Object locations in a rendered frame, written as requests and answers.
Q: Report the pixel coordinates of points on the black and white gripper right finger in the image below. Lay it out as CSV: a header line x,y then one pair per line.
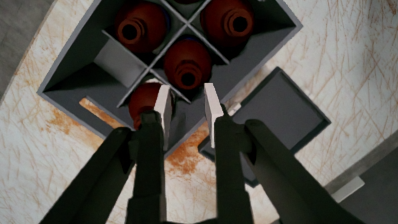
x,y
295,194

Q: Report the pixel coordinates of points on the dark grey crate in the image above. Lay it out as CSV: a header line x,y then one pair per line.
x,y
92,66

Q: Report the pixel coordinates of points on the dark grey rectangular tray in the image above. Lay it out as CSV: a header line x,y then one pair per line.
x,y
285,109

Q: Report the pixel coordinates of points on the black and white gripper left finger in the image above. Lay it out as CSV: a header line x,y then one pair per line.
x,y
92,194

